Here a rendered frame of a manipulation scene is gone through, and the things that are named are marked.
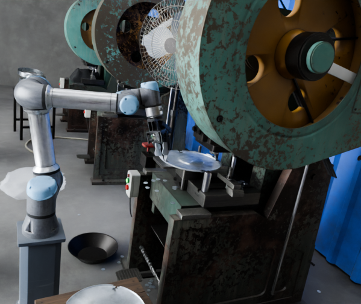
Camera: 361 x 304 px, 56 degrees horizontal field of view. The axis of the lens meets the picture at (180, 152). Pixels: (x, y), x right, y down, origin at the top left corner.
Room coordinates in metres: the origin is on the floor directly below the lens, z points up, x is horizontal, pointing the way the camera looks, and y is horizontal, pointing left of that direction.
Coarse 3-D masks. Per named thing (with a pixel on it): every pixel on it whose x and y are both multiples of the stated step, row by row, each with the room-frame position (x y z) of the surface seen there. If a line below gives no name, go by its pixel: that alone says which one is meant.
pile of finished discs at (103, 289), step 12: (84, 288) 1.05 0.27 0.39; (96, 288) 1.07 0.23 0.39; (108, 288) 1.08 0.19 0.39; (120, 288) 1.09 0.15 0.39; (72, 300) 0.99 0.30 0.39; (84, 300) 1.00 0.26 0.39; (96, 300) 1.01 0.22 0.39; (108, 300) 1.01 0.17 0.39; (120, 300) 1.03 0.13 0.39; (132, 300) 1.04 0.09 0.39
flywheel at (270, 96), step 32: (320, 0) 1.29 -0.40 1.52; (352, 0) 1.35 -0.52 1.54; (256, 32) 1.19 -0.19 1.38; (288, 32) 1.24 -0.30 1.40; (320, 32) 1.17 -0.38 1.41; (352, 32) 1.38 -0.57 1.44; (288, 64) 1.18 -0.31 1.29; (320, 64) 1.15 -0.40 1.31; (352, 64) 1.39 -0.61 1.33; (256, 96) 1.22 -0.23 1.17; (288, 96) 1.28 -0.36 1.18; (320, 96) 1.35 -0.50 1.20
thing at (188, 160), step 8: (176, 152) 1.67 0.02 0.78; (184, 152) 1.69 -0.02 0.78; (192, 152) 1.71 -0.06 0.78; (168, 160) 1.53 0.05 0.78; (176, 160) 1.54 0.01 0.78; (184, 160) 1.54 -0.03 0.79; (192, 160) 1.56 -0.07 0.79; (200, 160) 1.58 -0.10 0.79; (208, 160) 1.61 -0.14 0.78; (184, 168) 1.43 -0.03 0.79; (192, 168) 1.46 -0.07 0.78; (200, 168) 1.48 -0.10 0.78; (208, 168) 1.50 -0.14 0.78; (216, 168) 1.51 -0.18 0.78
